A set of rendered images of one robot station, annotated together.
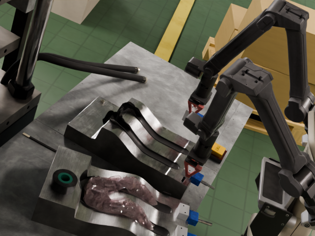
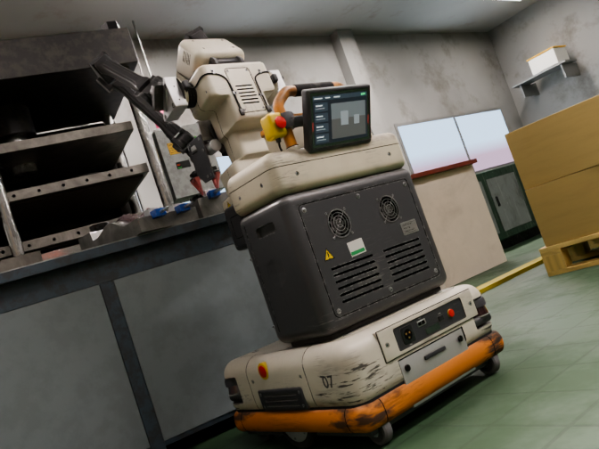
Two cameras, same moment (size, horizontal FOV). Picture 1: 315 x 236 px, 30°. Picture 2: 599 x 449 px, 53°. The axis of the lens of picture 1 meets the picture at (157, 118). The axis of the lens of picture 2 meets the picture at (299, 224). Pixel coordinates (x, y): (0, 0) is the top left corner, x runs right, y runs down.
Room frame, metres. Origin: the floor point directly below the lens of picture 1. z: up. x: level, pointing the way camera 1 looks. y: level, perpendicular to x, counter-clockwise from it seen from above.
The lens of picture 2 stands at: (0.47, -2.32, 0.48)
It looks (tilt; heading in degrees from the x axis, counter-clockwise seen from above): 4 degrees up; 53
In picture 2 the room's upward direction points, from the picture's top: 19 degrees counter-clockwise
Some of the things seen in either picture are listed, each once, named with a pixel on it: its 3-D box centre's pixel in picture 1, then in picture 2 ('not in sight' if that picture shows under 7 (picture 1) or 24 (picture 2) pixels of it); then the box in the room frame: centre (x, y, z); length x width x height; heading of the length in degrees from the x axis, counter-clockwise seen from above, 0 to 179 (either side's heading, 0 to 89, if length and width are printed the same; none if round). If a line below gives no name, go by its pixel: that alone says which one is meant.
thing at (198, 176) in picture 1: (198, 179); (214, 192); (1.69, -0.23, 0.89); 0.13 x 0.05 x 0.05; 80
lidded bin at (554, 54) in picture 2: not in sight; (548, 61); (10.35, 2.75, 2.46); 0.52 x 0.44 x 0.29; 92
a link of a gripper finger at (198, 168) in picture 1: (193, 165); (202, 183); (1.68, -0.19, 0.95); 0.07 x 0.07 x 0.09; 80
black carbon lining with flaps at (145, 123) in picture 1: (146, 133); not in sight; (1.79, 0.01, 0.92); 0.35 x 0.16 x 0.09; 81
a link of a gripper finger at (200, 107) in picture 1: (196, 105); not in sight; (1.99, -0.12, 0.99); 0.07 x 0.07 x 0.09; 81
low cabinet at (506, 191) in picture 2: not in sight; (448, 225); (6.29, 2.54, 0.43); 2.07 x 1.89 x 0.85; 2
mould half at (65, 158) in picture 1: (117, 205); (136, 230); (1.43, 0.00, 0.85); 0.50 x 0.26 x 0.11; 98
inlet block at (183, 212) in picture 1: (194, 218); (184, 208); (1.53, -0.26, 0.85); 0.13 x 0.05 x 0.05; 98
